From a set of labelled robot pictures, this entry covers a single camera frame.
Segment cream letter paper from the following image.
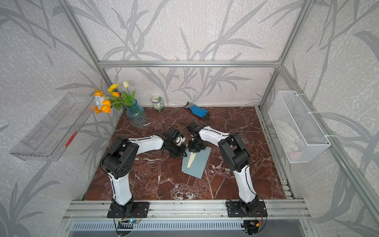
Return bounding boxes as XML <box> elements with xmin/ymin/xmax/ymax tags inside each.
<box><xmin>187</xmin><ymin>153</ymin><xmax>196</xmax><ymax>168</ymax></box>

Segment light blue envelope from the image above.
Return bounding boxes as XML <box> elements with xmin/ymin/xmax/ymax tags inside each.
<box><xmin>182</xmin><ymin>147</ymin><xmax>211</xmax><ymax>179</ymax></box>

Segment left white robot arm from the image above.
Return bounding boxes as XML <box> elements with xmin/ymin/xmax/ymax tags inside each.
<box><xmin>101</xmin><ymin>134</ymin><xmax>187</xmax><ymax>212</ymax></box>

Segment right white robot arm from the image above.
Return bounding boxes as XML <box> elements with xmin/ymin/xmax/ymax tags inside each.
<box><xmin>187</xmin><ymin>122</ymin><xmax>259</xmax><ymax>211</ymax></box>

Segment blue grey work glove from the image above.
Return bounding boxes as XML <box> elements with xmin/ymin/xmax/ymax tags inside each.
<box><xmin>184</xmin><ymin>102</ymin><xmax>210</xmax><ymax>120</ymax></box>

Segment small green white can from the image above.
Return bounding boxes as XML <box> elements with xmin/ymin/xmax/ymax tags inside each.
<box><xmin>152</xmin><ymin>96</ymin><xmax>164</xmax><ymax>111</ymax></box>

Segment glass vase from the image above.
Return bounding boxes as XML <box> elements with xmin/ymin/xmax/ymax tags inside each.
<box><xmin>126</xmin><ymin>99</ymin><xmax>148</xmax><ymax>127</ymax></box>

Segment orange yellow artificial flowers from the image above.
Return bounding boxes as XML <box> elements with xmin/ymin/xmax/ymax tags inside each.
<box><xmin>93</xmin><ymin>81</ymin><xmax>137</xmax><ymax>114</ymax></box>

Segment white cloth in basket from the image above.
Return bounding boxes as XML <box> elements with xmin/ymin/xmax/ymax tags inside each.
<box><xmin>275</xmin><ymin>119</ymin><xmax>304</xmax><ymax>157</ymax></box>

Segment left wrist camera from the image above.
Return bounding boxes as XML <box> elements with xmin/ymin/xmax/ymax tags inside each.
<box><xmin>165</xmin><ymin>126</ymin><xmax>181</xmax><ymax>141</ymax></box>

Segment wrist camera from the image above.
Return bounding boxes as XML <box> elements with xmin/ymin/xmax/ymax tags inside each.
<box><xmin>165</xmin><ymin>126</ymin><xmax>181</xmax><ymax>141</ymax></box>
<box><xmin>187</xmin><ymin>121</ymin><xmax>198</xmax><ymax>136</ymax></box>

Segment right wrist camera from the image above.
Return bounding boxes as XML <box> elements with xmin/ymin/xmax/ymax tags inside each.
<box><xmin>187</xmin><ymin>121</ymin><xmax>198</xmax><ymax>136</ymax></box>

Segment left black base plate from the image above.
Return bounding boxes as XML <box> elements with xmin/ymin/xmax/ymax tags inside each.
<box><xmin>107</xmin><ymin>201</ymin><xmax>150</xmax><ymax>219</ymax></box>

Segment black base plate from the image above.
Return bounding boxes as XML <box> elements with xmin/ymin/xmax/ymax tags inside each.
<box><xmin>107</xmin><ymin>201</ymin><xmax>150</xmax><ymax>219</ymax></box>
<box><xmin>225</xmin><ymin>198</ymin><xmax>267</xmax><ymax>218</ymax></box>

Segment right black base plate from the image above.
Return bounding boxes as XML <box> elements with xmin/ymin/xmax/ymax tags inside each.
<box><xmin>225</xmin><ymin>198</ymin><xmax>267</xmax><ymax>218</ymax></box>

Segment left circuit board with wires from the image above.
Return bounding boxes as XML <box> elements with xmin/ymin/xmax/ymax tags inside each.
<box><xmin>115</xmin><ymin>209</ymin><xmax>144</xmax><ymax>231</ymax></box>

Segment circuit board with wires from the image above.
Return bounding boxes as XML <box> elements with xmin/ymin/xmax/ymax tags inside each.
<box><xmin>241</xmin><ymin>213</ymin><xmax>267</xmax><ymax>237</ymax></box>
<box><xmin>115</xmin><ymin>209</ymin><xmax>144</xmax><ymax>231</ymax></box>

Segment right circuit board with wires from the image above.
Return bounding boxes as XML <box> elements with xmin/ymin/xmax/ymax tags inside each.
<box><xmin>241</xmin><ymin>213</ymin><xmax>267</xmax><ymax>237</ymax></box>

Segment white wire mesh basket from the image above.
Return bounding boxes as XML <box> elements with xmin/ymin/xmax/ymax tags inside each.
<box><xmin>268</xmin><ymin>90</ymin><xmax>331</xmax><ymax>164</ymax></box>

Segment aluminium front rail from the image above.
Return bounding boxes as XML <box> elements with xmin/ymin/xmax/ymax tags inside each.
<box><xmin>62</xmin><ymin>199</ymin><xmax>311</xmax><ymax>221</ymax></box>

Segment clear plastic wall shelf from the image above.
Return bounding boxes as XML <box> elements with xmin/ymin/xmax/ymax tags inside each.
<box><xmin>10</xmin><ymin>93</ymin><xmax>96</xmax><ymax>162</ymax></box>

